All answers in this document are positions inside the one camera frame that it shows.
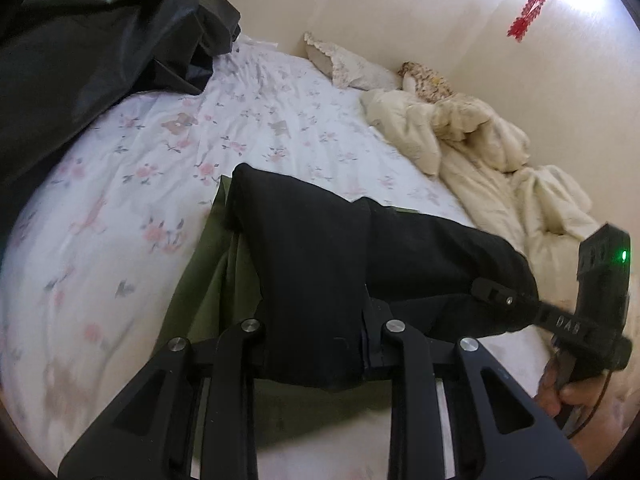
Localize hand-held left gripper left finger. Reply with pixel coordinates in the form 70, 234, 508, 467
57, 318, 267, 480

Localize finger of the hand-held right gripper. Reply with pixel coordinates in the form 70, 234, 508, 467
471, 277, 588, 348

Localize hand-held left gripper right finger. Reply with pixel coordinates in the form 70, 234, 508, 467
361, 296, 589, 480

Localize olive green pants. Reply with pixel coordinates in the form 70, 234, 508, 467
159, 174, 422, 466

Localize black pants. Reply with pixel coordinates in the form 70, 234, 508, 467
224, 163, 540, 394

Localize person's right hand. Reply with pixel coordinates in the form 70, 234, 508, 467
532, 347, 617, 442

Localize cream comforter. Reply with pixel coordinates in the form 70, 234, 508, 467
360, 87, 640, 411

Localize white floral bed sheet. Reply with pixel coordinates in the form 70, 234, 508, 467
0, 35, 561, 480

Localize yellow floral pillow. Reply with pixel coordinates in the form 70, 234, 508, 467
398, 61, 455, 102

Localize white lace-edged pillow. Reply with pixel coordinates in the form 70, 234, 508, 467
303, 31, 401, 92

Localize red hanging ornament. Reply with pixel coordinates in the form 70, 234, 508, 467
507, 0, 560, 43

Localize dark cloth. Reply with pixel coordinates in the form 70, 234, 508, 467
0, 0, 243, 221

